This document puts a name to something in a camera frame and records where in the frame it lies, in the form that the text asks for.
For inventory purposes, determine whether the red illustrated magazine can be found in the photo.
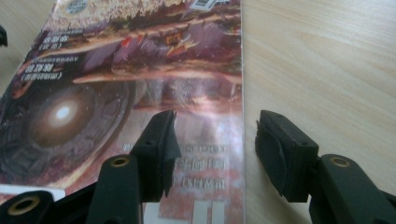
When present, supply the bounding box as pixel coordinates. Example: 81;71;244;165
0;0;247;224

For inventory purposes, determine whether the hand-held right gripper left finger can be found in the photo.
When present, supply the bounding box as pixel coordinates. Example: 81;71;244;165
129;109;182;203

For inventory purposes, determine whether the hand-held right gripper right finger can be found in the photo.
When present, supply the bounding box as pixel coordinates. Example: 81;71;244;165
254;109;320;203

